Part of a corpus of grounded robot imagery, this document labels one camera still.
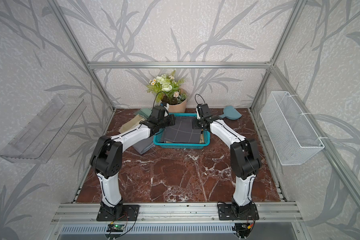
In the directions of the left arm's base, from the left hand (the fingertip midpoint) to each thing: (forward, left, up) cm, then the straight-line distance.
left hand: (176, 116), depth 94 cm
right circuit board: (-56, -35, -20) cm, 70 cm away
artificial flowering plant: (+11, +6, +14) cm, 19 cm away
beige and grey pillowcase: (-15, +20, -12) cm, 28 cm away
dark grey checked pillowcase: (-6, -4, -9) cm, 11 cm away
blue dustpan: (+19, -42, -16) cm, 49 cm away
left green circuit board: (-56, +27, -17) cm, 65 cm away
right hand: (-2, -12, -2) cm, 13 cm away
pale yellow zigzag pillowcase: (-10, -17, -11) cm, 22 cm away
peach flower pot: (+11, -2, -3) cm, 12 cm away
